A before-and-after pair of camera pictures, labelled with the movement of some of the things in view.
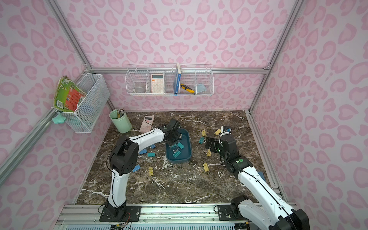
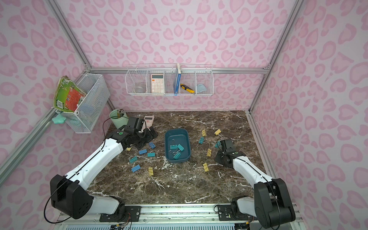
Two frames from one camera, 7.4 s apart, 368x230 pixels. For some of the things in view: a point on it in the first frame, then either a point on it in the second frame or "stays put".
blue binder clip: [143, 151] stays put
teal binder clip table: [201, 140] stays put
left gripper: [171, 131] to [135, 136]
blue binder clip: [136, 167] stays put
